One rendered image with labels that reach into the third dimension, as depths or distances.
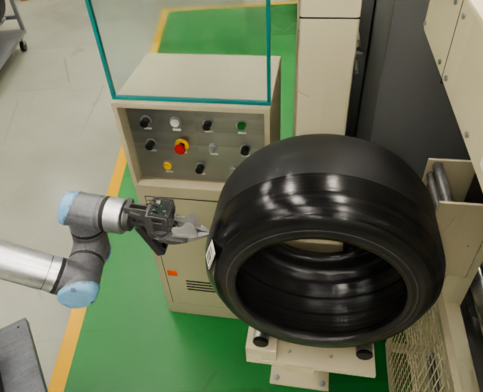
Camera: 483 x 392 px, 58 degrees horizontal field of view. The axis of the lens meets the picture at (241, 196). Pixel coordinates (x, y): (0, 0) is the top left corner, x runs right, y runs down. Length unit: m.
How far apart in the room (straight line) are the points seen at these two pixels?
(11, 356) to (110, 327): 0.77
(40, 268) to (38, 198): 2.29
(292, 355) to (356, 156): 0.66
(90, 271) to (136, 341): 1.30
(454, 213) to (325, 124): 0.43
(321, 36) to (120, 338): 1.85
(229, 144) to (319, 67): 0.62
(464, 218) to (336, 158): 0.50
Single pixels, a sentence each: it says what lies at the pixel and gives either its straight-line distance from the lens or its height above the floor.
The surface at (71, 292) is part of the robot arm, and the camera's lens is 1.13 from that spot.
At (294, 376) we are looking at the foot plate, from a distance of 2.23.
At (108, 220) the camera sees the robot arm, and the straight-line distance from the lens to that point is 1.12.
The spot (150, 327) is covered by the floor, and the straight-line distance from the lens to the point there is 2.44.
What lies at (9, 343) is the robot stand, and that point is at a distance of 1.88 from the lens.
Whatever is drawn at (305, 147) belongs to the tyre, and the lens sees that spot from 0.98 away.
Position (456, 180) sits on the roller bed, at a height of 1.13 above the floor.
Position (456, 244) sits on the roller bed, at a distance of 1.41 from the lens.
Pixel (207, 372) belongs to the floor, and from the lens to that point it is 2.26.
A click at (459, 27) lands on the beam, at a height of 1.74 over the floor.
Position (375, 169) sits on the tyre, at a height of 1.43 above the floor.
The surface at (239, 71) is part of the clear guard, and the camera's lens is 1.43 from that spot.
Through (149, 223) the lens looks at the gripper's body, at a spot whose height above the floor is 1.27.
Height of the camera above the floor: 2.02
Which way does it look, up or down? 42 degrees down
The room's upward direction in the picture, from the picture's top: 4 degrees counter-clockwise
